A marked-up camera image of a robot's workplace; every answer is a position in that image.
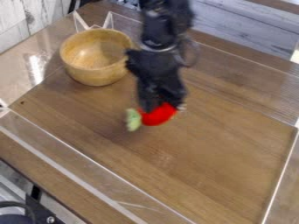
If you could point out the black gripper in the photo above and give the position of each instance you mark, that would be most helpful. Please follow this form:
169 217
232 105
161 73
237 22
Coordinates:
157 70

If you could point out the red plush strawberry toy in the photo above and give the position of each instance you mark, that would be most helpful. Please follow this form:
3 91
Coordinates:
137 117

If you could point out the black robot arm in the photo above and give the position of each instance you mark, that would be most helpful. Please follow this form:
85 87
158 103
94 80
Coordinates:
166 51

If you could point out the wooden bowl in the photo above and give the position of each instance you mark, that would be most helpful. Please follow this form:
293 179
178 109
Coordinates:
94 56

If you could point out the clear acrylic tray wall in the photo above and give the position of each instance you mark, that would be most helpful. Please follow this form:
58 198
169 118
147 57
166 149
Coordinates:
221 165

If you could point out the black clamp bracket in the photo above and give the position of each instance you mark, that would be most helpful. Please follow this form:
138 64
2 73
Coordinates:
22 207

